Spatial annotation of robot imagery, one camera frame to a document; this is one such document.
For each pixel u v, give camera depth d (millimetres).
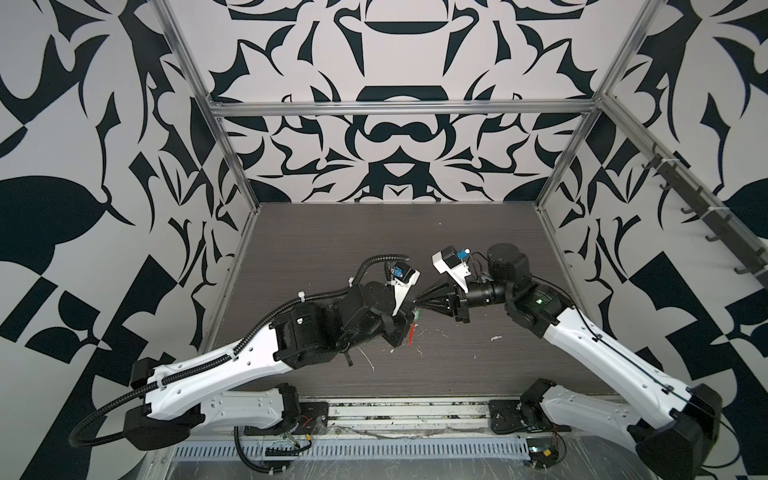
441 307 625
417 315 649
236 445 703
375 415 758
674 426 380
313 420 730
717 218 586
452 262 557
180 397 388
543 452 710
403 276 511
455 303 568
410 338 540
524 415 674
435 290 611
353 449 649
